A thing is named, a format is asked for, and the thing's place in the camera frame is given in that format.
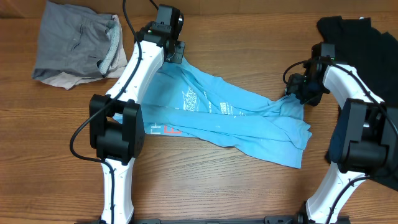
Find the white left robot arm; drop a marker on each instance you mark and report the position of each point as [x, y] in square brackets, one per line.
[116, 120]

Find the grey folded garment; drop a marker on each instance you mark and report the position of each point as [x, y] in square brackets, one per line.
[75, 40]

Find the beige folded garment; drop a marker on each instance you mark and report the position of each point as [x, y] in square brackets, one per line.
[116, 68]

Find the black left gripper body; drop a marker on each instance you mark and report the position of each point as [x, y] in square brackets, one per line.
[178, 52]

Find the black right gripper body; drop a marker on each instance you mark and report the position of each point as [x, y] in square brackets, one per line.
[305, 91]

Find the black garment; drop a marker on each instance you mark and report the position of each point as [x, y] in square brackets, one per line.
[371, 53]

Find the light blue printed t-shirt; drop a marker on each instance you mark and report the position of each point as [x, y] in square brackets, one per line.
[184, 101]

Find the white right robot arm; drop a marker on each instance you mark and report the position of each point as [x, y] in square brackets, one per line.
[363, 145]

